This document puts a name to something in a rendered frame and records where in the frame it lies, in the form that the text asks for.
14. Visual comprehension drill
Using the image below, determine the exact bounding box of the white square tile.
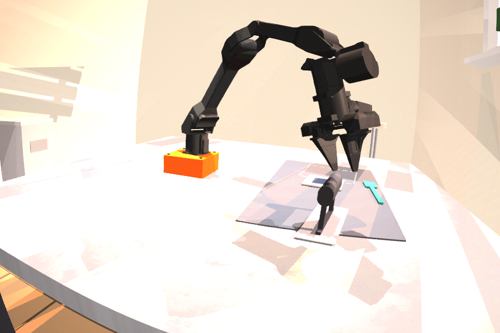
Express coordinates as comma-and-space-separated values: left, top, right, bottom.
301, 175, 345, 191

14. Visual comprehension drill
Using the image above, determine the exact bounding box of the turquoise t-shaped piece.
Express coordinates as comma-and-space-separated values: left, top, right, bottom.
362, 181, 384, 204

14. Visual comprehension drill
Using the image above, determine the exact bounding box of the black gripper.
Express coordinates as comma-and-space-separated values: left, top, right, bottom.
300, 85, 381, 172

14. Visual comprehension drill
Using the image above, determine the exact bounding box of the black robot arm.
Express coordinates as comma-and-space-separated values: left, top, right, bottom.
181, 20, 379, 156

